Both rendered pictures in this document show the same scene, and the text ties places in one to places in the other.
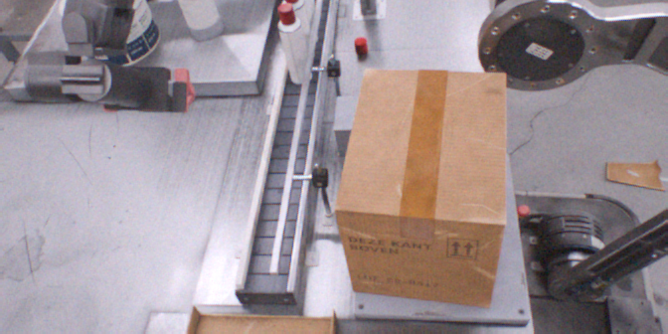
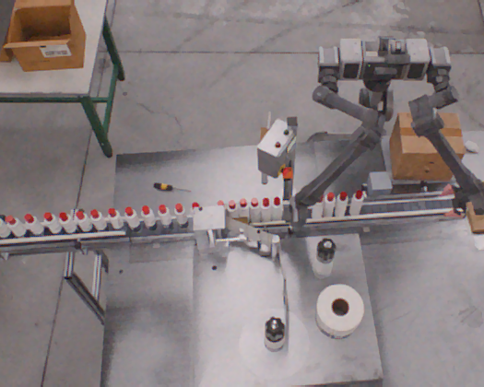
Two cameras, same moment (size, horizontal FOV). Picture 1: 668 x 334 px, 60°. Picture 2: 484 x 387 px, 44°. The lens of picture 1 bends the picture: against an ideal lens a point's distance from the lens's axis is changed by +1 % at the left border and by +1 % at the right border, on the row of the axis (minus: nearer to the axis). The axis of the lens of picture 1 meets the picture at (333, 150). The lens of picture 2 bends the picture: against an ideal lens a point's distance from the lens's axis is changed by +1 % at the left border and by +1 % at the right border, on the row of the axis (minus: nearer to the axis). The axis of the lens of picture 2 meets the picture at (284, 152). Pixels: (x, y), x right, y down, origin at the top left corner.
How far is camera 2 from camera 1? 276 cm
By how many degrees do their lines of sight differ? 58
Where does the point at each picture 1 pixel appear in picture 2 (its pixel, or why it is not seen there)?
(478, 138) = not seen: hidden behind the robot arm
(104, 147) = (404, 306)
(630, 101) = (214, 134)
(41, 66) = (482, 205)
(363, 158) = not seen: hidden behind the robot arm
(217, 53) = (340, 258)
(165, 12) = (306, 300)
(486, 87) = (407, 116)
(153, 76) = (456, 191)
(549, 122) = not seen: hidden behind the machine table
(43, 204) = (442, 322)
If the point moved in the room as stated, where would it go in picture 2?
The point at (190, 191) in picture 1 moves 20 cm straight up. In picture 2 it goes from (419, 253) to (430, 237)
